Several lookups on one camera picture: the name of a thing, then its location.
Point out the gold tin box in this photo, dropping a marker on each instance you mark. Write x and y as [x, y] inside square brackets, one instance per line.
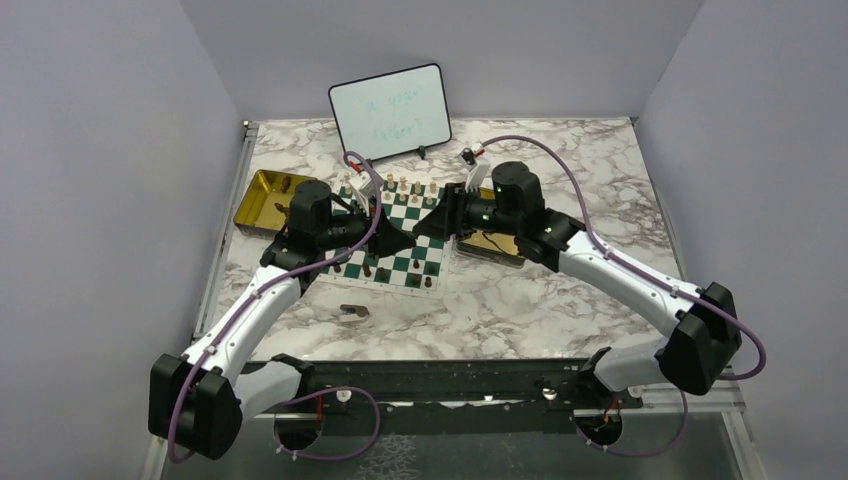
[490, 245]
[256, 215]

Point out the beige plastic clip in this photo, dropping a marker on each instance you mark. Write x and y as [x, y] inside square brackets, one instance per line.
[353, 313]

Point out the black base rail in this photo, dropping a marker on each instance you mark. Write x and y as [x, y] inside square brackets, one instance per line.
[443, 397]

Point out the small whiteboard on stand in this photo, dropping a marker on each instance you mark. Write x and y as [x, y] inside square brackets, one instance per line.
[391, 114]

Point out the dark pieces in tin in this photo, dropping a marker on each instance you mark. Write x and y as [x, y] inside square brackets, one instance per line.
[283, 199]

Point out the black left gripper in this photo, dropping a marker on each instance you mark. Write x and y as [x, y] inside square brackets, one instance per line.
[388, 237]

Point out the right gold tin box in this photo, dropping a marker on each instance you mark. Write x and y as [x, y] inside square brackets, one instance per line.
[490, 245]

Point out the light chess pieces row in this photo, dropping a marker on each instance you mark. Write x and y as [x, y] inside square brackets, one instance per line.
[401, 191]

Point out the left gold tin box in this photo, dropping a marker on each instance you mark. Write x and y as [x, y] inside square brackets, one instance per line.
[256, 215]

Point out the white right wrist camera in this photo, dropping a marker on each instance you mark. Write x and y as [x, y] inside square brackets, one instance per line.
[477, 166]

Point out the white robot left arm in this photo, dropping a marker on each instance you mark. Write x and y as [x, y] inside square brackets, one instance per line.
[199, 399]

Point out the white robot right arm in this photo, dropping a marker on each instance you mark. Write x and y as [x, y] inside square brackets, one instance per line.
[697, 343]

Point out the green white chess board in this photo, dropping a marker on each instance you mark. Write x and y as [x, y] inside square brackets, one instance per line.
[395, 259]

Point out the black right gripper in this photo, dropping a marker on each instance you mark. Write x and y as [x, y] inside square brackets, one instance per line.
[445, 219]

